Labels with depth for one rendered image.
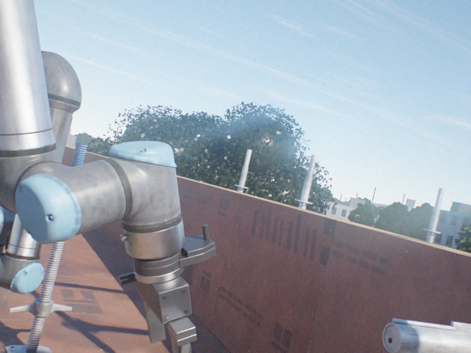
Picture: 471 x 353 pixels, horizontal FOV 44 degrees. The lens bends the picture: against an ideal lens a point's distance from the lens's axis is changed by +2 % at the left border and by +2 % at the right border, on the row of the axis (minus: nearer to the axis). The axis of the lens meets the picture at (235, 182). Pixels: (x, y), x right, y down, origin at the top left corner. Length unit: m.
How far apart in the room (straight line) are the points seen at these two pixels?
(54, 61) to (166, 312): 1.00
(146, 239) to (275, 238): 1.64
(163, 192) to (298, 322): 1.45
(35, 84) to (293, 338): 1.59
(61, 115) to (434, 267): 1.10
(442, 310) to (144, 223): 1.00
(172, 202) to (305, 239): 1.43
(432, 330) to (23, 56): 0.78
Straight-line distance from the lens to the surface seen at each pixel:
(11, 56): 0.86
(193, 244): 0.91
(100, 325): 2.70
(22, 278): 1.69
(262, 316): 2.46
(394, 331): 1.04
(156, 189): 0.82
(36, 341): 2.22
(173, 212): 0.85
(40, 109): 0.88
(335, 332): 2.00
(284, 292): 2.32
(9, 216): 1.81
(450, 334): 1.10
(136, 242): 0.85
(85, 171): 0.79
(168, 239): 0.85
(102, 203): 0.78
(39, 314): 2.18
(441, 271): 1.66
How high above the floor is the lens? 0.75
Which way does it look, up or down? level
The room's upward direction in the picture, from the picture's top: 13 degrees clockwise
